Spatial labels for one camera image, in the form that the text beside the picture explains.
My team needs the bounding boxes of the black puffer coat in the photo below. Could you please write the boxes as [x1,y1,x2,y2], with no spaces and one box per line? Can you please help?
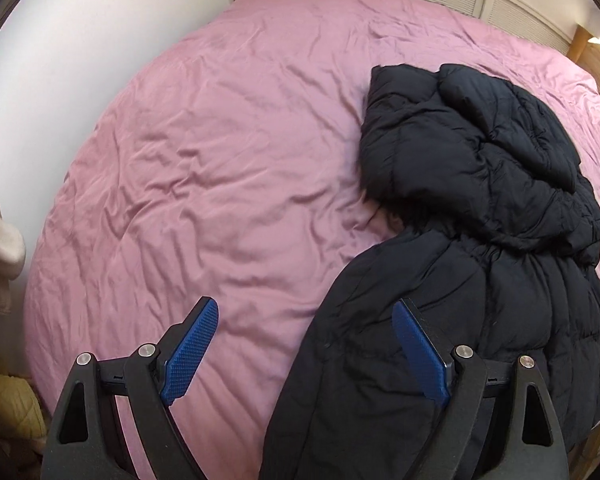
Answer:
[260,62,600,480]

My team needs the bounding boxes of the yellow quilted fabric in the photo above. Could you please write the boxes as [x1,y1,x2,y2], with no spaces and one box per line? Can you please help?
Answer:
[0,355,49,443]

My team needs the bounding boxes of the wooden headboard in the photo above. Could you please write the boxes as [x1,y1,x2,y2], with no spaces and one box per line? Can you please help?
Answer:
[566,24,600,121]

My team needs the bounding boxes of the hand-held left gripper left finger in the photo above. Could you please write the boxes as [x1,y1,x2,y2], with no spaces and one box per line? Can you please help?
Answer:
[40,297,220,480]

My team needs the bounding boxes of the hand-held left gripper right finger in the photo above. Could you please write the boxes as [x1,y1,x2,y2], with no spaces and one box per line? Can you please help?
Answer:
[391,297,571,480]

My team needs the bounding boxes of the pink bed duvet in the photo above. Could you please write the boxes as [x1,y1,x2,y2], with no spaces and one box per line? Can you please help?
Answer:
[22,0,600,480]

